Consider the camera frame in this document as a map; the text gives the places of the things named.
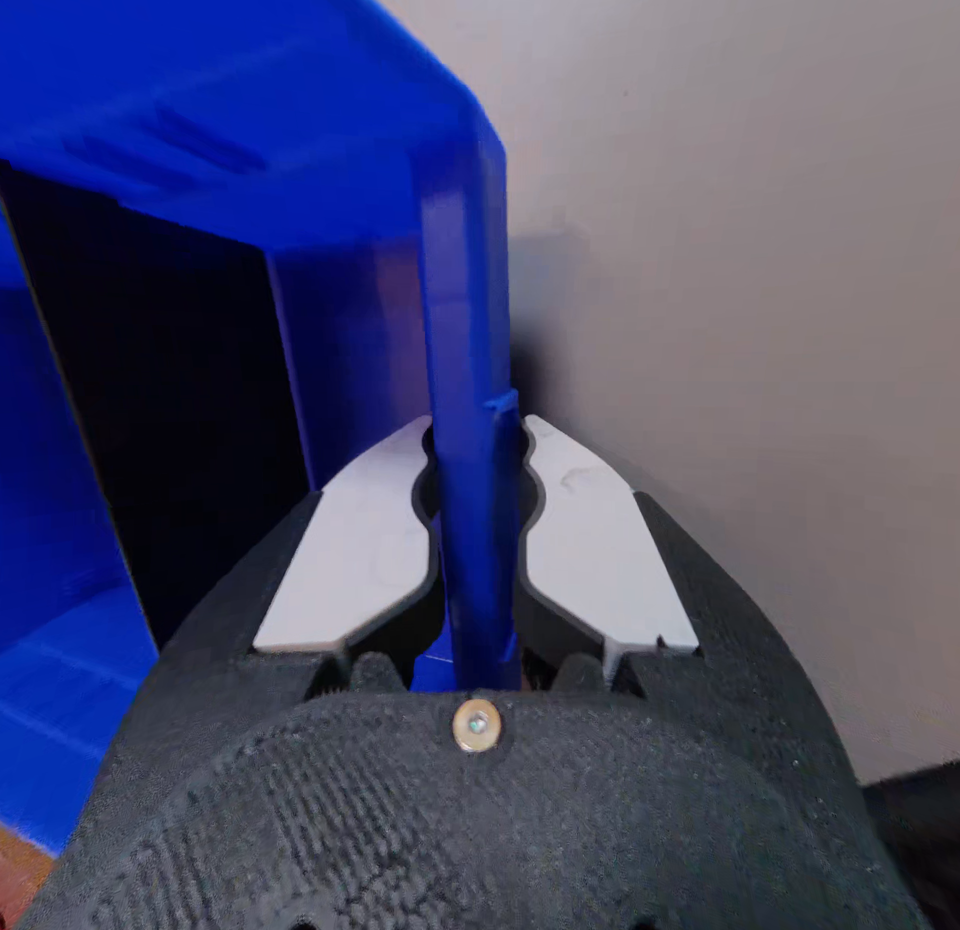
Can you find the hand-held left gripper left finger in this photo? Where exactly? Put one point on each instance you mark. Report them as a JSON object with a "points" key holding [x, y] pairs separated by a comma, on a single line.
{"points": [[352, 547]]}

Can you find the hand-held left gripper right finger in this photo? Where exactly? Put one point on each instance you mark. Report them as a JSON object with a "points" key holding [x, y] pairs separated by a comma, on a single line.
{"points": [[600, 555]]}

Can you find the blue plastic bin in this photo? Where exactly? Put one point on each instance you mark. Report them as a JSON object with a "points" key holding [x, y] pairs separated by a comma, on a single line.
{"points": [[225, 82]]}

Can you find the black bin divider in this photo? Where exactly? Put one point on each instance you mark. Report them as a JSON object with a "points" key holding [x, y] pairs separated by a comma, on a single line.
{"points": [[172, 420]]}

